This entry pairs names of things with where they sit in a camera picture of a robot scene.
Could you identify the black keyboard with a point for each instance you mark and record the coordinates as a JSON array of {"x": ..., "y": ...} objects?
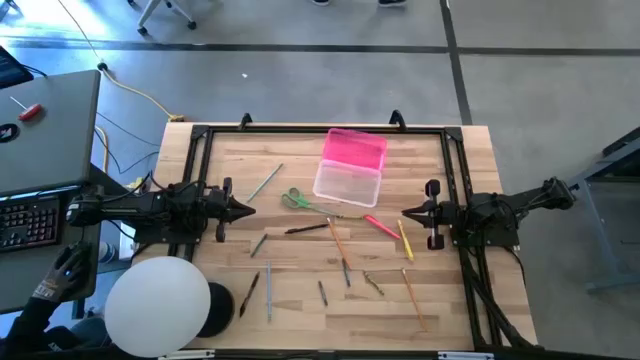
[{"x": 30, "y": 222}]

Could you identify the grey-green pencil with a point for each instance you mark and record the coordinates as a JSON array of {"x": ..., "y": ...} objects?
[{"x": 265, "y": 183}]

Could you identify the black round disc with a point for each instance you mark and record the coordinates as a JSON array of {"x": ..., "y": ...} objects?
[{"x": 222, "y": 310}]

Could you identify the person's hand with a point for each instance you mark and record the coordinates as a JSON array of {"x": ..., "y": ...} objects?
[{"x": 62, "y": 277}]

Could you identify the grey-blue metal stand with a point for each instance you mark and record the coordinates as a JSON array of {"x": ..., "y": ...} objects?
[{"x": 607, "y": 282}]

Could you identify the green crayon yellow label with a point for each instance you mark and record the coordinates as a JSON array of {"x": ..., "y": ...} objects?
[{"x": 373, "y": 283}]

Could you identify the black tablet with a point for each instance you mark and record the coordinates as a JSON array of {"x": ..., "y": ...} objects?
[{"x": 12, "y": 67}]

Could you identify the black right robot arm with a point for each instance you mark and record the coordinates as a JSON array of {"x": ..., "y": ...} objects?
[{"x": 500, "y": 205}]

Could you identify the dark brown pen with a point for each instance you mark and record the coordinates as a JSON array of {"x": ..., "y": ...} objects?
[{"x": 249, "y": 294}]

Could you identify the dark green crayon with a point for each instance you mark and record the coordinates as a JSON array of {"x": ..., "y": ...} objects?
[{"x": 323, "y": 293}]

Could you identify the office chair base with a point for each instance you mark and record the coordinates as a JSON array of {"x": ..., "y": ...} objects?
[{"x": 150, "y": 12}]

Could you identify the yellow power plug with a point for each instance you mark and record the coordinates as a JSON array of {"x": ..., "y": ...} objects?
[{"x": 136, "y": 185}]

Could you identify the white edge bracket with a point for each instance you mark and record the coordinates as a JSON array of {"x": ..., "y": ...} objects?
[
  {"x": 187, "y": 354},
  {"x": 465, "y": 356}
]

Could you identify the orange pencil pink eraser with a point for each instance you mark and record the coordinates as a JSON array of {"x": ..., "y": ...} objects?
[{"x": 414, "y": 299}]

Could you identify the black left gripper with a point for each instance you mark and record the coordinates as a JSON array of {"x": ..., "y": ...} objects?
[{"x": 215, "y": 202}]

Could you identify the black pen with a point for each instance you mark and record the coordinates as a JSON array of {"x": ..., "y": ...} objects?
[{"x": 306, "y": 229}]

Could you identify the yellow pen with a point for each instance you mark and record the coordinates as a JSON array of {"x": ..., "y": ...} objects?
[{"x": 405, "y": 241}]

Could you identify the grey desk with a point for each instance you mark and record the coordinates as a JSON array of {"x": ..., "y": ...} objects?
[
  {"x": 20, "y": 280},
  {"x": 50, "y": 140}
]

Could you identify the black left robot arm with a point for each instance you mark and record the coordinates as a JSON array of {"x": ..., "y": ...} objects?
[{"x": 140, "y": 210}]

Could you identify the person's shoe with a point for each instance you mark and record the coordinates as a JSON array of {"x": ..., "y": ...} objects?
[
  {"x": 321, "y": 2},
  {"x": 391, "y": 2}
]

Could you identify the teal crayon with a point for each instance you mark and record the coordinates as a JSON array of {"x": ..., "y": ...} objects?
[{"x": 259, "y": 245}]

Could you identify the dark blue pen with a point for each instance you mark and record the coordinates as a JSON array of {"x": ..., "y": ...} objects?
[{"x": 346, "y": 273}]

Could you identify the white round globe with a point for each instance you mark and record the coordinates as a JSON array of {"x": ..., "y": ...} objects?
[{"x": 157, "y": 307}]

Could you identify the clear box with pink lid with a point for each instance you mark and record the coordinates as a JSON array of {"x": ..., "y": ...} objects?
[{"x": 350, "y": 182}]

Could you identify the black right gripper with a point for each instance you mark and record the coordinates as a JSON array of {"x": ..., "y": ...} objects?
[{"x": 442, "y": 215}]

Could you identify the orange pencil silver ferrule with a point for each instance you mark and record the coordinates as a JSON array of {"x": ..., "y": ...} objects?
[{"x": 339, "y": 243}]

